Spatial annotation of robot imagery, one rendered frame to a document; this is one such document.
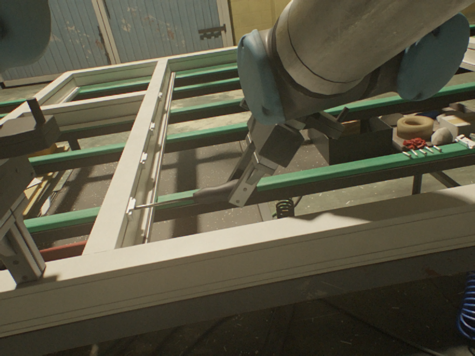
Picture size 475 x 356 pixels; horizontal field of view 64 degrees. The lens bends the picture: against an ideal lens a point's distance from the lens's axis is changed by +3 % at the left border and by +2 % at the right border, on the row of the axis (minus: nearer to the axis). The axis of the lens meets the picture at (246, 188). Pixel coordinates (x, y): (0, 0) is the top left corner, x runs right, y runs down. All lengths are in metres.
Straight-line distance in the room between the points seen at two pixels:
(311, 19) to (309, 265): 0.33
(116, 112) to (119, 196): 0.67
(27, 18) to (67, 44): 6.96
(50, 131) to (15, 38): 0.21
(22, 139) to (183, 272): 0.23
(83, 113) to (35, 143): 0.90
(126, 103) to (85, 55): 5.91
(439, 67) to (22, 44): 0.37
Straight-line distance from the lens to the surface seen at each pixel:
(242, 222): 1.12
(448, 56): 0.46
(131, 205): 0.63
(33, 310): 0.57
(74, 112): 1.33
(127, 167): 0.76
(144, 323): 0.57
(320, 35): 0.28
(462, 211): 0.56
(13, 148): 0.43
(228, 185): 0.60
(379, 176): 0.80
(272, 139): 0.52
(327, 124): 0.57
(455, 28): 0.45
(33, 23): 0.26
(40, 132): 0.42
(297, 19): 0.31
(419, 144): 1.48
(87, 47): 7.13
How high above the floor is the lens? 1.23
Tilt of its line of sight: 30 degrees down
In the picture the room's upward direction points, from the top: 9 degrees counter-clockwise
